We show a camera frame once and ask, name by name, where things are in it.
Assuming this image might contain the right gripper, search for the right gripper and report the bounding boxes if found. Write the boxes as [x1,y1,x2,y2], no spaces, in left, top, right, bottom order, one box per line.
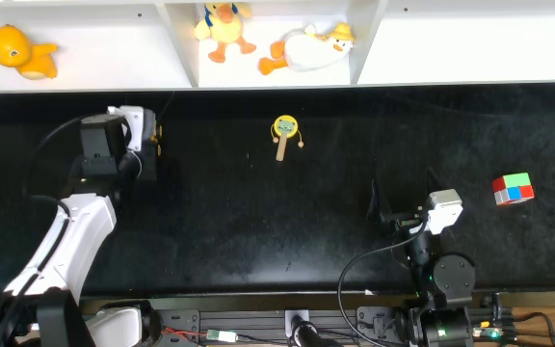
[366,165,446,237]

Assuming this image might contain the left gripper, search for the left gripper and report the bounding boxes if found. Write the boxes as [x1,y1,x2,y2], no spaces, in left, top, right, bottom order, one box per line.
[134,108,159,183]

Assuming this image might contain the grey and yellow toy truck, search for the grey and yellow toy truck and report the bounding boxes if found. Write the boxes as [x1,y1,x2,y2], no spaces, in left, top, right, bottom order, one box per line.
[149,122,165,158]

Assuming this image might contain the yellow rubber duck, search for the yellow rubber duck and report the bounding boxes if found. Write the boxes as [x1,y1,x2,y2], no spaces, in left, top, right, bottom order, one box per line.
[0,23,60,81]

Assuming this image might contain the many-coloured puzzle cube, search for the many-coloured puzzle cube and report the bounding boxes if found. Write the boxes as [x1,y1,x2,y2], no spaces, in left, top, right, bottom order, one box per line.
[491,172,536,207]

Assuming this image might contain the yellow rattle drum toy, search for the yellow rattle drum toy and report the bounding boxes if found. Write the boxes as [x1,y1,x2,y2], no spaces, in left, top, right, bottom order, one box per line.
[270,114,305,163]

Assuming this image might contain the white shelf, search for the white shelf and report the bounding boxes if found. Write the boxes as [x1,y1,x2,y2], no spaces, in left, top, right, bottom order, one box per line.
[0,0,555,93]

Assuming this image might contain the yellow plush duck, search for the yellow plush duck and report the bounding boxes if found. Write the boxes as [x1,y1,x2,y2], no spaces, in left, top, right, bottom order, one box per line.
[194,2,258,65]

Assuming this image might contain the white plush duck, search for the white plush duck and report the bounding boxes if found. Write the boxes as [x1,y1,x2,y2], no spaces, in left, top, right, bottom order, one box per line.
[257,21,357,76]

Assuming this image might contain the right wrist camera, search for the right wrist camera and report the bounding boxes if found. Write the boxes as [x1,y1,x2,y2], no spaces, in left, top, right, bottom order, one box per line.
[410,188,464,236]

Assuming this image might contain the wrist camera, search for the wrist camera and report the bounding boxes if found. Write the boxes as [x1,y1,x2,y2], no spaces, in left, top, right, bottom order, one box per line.
[410,188,464,236]
[107,105,145,153]

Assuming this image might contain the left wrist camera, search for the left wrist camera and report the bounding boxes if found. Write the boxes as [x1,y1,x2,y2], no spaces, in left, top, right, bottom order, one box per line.
[107,105,145,153]

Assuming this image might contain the black cable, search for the black cable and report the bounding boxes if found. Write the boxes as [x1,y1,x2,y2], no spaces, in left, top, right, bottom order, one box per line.
[336,211,431,347]
[21,113,110,218]

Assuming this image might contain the mounting rail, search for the mounting rail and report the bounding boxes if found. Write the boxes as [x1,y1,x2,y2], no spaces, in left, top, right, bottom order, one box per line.
[79,290,555,347]

